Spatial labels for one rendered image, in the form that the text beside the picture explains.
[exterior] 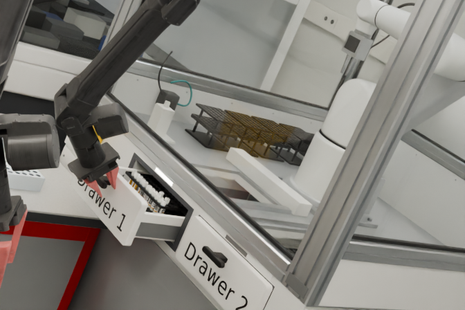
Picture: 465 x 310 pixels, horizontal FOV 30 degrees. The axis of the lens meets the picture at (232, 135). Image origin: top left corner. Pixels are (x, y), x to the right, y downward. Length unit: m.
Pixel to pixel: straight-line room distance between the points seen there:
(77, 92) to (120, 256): 0.58
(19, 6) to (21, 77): 1.62
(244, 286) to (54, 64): 1.21
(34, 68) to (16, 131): 1.58
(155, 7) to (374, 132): 0.46
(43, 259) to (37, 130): 1.06
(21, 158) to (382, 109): 0.73
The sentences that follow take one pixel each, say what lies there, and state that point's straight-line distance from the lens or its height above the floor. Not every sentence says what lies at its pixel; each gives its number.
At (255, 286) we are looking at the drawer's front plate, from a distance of 1.77.
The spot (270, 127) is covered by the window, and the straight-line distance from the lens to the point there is 1.84.
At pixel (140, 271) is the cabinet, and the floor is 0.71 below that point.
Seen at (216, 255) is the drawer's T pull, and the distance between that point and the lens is 1.82.
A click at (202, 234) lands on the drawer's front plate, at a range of 1.91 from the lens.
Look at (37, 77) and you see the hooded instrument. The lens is 2.75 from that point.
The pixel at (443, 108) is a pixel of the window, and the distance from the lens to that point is 1.71.
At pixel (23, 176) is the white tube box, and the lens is 2.15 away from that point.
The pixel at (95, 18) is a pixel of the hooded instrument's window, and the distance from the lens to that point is 2.78.
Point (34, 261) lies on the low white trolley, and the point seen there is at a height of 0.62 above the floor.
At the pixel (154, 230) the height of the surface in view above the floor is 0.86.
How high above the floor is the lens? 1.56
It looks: 13 degrees down
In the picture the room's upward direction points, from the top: 24 degrees clockwise
